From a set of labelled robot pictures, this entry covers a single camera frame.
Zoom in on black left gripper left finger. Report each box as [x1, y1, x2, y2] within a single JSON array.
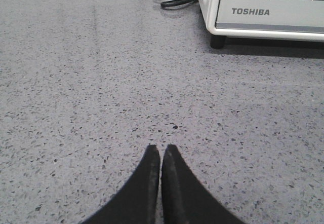
[[83, 145, 159, 223]]

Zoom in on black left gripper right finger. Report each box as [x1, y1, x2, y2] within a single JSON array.
[[161, 144, 243, 223]]

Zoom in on toaster oven glass door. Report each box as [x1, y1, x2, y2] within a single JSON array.
[[216, 0, 323, 33]]

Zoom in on white Toshiba toaster oven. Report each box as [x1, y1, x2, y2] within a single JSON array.
[[198, 0, 323, 49]]

